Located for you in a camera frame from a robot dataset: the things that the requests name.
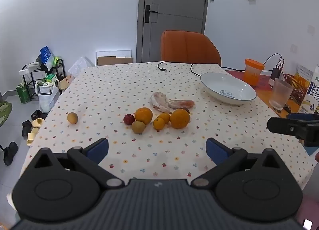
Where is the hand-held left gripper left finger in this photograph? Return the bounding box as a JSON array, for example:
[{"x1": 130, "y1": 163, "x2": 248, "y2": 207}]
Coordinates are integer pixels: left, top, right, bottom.
[{"x1": 31, "y1": 137, "x2": 125, "y2": 191}]

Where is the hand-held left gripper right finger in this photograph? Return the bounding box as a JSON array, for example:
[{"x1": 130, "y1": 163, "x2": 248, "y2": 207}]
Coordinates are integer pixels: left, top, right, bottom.
[{"x1": 191, "y1": 137, "x2": 285, "y2": 191}]

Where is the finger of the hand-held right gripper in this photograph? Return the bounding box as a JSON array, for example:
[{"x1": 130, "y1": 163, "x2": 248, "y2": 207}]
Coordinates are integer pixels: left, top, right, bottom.
[
  {"x1": 267, "y1": 117, "x2": 319, "y2": 147},
  {"x1": 287, "y1": 112, "x2": 319, "y2": 123}
]

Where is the large orange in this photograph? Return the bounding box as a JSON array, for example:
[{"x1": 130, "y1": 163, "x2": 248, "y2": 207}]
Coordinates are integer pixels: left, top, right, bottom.
[
  {"x1": 170, "y1": 109, "x2": 190, "y2": 129},
  {"x1": 135, "y1": 107, "x2": 153, "y2": 125}
]

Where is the white plate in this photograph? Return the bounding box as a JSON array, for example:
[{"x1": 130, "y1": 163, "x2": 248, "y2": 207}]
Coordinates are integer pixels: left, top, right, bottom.
[{"x1": 200, "y1": 72, "x2": 257, "y2": 106}]

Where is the bunch of keys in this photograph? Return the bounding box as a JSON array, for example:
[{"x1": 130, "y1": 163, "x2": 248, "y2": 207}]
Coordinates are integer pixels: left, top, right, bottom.
[{"x1": 275, "y1": 104, "x2": 292, "y2": 114}]

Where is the white milk carton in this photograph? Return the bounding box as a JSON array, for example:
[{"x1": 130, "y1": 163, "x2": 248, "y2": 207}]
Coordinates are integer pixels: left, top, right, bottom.
[{"x1": 298, "y1": 65, "x2": 319, "y2": 121}]

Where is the orange basket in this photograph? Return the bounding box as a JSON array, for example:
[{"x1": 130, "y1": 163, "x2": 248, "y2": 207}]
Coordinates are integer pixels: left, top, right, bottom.
[{"x1": 284, "y1": 73, "x2": 308, "y2": 103}]

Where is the white orange snack bag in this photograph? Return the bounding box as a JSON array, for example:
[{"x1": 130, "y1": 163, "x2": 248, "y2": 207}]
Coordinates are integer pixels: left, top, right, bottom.
[{"x1": 294, "y1": 64, "x2": 314, "y2": 96}]

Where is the orange lidded cup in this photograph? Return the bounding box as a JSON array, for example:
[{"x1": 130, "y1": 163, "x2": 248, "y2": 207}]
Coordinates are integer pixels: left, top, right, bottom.
[{"x1": 243, "y1": 58, "x2": 265, "y2": 86}]

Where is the black slipper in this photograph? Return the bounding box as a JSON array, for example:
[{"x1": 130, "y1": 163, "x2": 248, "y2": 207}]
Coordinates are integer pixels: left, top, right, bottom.
[{"x1": 31, "y1": 110, "x2": 48, "y2": 121}]

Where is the white plastic bag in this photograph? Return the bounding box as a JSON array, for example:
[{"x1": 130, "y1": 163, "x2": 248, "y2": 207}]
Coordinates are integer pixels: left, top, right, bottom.
[{"x1": 34, "y1": 79, "x2": 60, "y2": 113}]

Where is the black shoe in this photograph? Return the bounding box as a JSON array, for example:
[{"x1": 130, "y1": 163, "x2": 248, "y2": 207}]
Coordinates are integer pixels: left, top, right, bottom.
[
  {"x1": 3, "y1": 142, "x2": 19, "y2": 166},
  {"x1": 22, "y1": 120, "x2": 32, "y2": 138}
]

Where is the clear plastic bag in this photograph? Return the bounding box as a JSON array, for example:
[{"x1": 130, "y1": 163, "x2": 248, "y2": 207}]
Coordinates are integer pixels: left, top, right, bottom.
[{"x1": 68, "y1": 56, "x2": 95, "y2": 78}]

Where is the cardboard sheet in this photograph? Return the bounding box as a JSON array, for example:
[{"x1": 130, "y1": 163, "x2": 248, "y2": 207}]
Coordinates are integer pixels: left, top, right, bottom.
[{"x1": 97, "y1": 56, "x2": 133, "y2": 66}]

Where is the white board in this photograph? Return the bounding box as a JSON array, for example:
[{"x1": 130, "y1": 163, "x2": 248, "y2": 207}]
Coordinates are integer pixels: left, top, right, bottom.
[{"x1": 95, "y1": 50, "x2": 132, "y2": 66}]

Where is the black shoe rack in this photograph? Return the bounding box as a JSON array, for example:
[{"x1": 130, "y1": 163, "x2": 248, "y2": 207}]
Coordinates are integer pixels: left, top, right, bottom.
[{"x1": 22, "y1": 59, "x2": 66, "y2": 101}]

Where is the orange chair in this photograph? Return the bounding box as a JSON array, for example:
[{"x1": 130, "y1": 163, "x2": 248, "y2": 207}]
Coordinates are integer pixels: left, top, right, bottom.
[{"x1": 160, "y1": 30, "x2": 222, "y2": 66}]

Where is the long white box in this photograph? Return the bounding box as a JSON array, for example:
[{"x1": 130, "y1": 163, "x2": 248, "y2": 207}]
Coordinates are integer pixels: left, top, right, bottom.
[{"x1": 19, "y1": 62, "x2": 40, "y2": 76}]

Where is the blue bag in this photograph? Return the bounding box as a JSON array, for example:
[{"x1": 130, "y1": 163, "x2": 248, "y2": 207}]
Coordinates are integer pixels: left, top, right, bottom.
[{"x1": 40, "y1": 46, "x2": 53, "y2": 65}]

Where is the grey door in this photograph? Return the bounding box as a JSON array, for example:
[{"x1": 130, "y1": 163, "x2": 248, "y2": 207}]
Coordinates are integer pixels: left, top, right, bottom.
[{"x1": 136, "y1": 0, "x2": 210, "y2": 64}]

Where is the black charger cable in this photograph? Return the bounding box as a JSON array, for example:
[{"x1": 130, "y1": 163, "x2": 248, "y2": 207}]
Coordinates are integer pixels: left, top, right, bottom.
[{"x1": 262, "y1": 54, "x2": 285, "y2": 71}]

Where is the black USB cable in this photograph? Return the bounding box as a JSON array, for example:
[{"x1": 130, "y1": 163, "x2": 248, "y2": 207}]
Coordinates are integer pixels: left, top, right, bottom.
[{"x1": 157, "y1": 61, "x2": 192, "y2": 72}]

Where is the black door handle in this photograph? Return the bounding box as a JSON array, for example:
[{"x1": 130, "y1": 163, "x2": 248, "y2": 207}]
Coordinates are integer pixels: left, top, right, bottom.
[{"x1": 145, "y1": 4, "x2": 159, "y2": 23}]

